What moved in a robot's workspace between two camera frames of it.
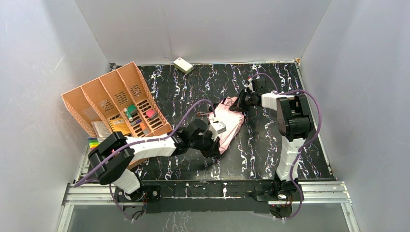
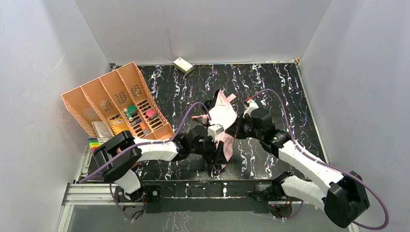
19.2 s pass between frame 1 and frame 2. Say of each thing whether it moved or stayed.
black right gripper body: moved
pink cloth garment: moved
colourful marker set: stayed
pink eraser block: stayed
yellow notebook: stayed
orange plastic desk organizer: stayed
